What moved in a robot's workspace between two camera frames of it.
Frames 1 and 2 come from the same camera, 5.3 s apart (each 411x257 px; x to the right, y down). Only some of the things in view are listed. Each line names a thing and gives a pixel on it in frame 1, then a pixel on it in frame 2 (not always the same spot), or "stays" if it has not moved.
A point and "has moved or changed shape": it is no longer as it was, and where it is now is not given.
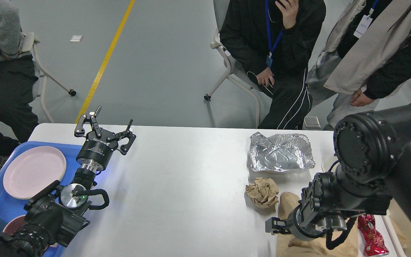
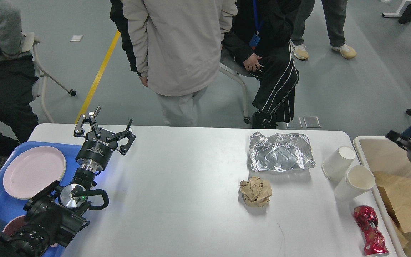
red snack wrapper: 374,242 stays
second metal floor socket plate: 311,122 stays
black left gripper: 100,144 stays
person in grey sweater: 5,79 stays
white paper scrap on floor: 76,38 stays
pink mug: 14,224 stays
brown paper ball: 263,192 has moved or changed shape
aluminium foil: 281,152 stays
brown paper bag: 287,246 has moved or changed shape
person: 373,46 → 177,44
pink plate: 30,170 stays
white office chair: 236,71 → 247,120
